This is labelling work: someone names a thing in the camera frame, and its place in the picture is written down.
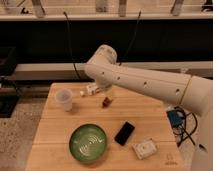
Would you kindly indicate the green ceramic bowl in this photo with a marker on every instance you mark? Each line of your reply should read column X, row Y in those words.
column 88, row 143

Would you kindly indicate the white plastic bottle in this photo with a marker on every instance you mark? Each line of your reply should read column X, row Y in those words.
column 91, row 89

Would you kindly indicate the black equipment left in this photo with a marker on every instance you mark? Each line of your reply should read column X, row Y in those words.
column 8, row 63

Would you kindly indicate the black smartphone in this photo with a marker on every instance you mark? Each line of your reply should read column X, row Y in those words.
column 124, row 133

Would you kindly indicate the blue connector box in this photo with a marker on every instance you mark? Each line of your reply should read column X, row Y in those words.
column 174, row 118

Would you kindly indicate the white rectangular box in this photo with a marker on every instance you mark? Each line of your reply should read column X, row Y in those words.
column 145, row 148

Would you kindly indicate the brown snack bar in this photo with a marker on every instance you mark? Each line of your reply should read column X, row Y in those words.
column 106, row 102

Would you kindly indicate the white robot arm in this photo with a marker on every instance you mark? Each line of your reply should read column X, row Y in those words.
column 191, row 92

